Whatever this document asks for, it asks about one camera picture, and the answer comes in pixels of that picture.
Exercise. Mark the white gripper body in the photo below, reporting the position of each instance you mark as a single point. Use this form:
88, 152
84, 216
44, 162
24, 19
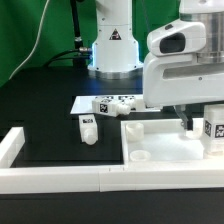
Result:
172, 74

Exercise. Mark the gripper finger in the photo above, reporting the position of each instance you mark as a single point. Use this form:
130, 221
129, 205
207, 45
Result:
186, 121

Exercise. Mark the white square tabletop part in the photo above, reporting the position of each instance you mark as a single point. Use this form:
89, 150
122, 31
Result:
164, 144

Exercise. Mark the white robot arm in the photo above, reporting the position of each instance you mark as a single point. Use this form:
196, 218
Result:
115, 52

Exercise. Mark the white tag sheet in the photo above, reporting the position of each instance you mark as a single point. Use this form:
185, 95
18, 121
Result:
83, 104

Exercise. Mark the black pole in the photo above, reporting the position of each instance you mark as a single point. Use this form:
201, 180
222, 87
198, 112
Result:
79, 62

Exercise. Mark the white U-shaped obstacle fence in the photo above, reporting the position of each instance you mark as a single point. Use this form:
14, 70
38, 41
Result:
92, 178

